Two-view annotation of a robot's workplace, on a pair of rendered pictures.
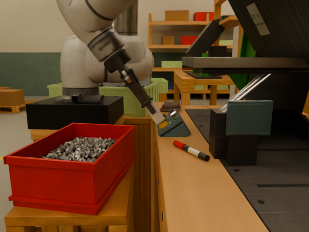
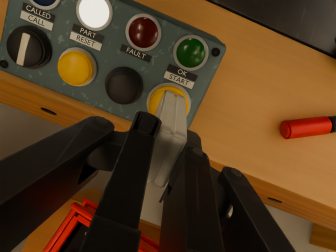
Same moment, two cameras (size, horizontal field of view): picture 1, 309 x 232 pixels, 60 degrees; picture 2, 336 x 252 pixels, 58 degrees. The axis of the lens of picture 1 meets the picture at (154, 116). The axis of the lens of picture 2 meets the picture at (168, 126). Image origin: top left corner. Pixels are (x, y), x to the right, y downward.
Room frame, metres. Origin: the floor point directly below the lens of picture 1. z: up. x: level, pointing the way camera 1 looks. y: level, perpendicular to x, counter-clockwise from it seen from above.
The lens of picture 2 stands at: (0.80, 0.04, 1.14)
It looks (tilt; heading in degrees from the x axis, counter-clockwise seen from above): 75 degrees down; 248
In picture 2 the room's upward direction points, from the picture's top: 45 degrees clockwise
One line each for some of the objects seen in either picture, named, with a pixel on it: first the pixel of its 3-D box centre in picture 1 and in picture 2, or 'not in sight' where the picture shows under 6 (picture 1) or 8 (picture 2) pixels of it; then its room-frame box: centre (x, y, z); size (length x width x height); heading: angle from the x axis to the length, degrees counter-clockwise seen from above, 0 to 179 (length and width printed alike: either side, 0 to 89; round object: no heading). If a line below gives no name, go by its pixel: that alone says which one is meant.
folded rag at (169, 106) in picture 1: (170, 106); not in sight; (1.17, -0.07, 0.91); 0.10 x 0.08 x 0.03; 168
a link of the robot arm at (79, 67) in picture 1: (82, 61); not in sight; (1.18, 0.31, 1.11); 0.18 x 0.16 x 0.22; 104
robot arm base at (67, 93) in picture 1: (80, 94); not in sight; (1.15, 0.32, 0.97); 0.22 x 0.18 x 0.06; 5
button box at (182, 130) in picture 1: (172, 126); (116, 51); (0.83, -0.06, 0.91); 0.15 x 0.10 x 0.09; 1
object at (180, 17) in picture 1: (204, 56); not in sight; (7.37, -1.35, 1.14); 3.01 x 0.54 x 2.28; 89
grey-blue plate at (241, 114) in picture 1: (248, 132); not in sight; (0.56, -0.20, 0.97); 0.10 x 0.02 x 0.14; 91
